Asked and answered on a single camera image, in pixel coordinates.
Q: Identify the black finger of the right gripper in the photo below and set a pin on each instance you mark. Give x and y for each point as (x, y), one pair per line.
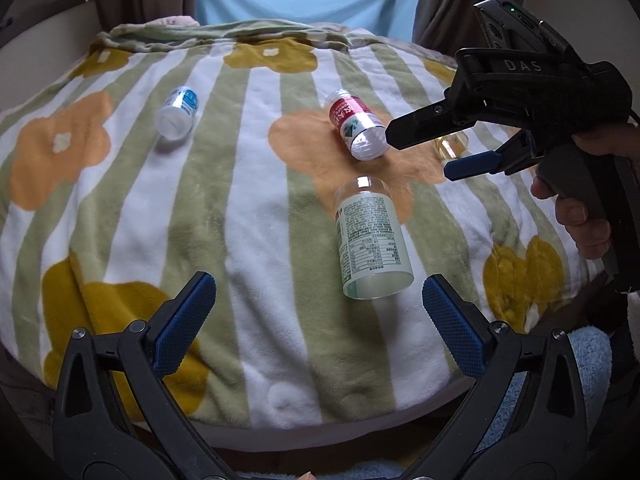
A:
(428, 123)

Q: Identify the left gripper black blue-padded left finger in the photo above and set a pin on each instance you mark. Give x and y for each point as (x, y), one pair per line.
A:
(115, 417)

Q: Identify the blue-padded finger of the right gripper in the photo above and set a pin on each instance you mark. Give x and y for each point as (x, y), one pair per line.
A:
(516, 154)

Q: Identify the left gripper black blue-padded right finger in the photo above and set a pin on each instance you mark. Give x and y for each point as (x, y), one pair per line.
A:
(525, 415)

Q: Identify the clear cup with white label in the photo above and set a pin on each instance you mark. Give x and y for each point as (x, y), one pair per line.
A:
(371, 249)

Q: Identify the yellow transparent cup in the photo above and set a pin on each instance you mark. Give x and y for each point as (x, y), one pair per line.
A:
(452, 146)

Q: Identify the clear cup with red label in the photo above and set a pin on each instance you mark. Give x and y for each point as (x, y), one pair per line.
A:
(360, 129)

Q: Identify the white cup with blue label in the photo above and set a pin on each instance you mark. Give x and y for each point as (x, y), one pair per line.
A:
(175, 118)

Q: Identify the striped flower pattern blanket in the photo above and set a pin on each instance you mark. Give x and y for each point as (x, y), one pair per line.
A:
(102, 220)

